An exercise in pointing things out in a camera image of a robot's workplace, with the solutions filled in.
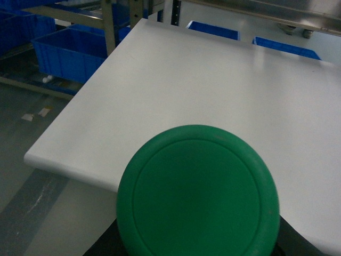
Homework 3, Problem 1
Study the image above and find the blue bin beside table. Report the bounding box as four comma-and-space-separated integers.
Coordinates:
31, 28, 107, 83

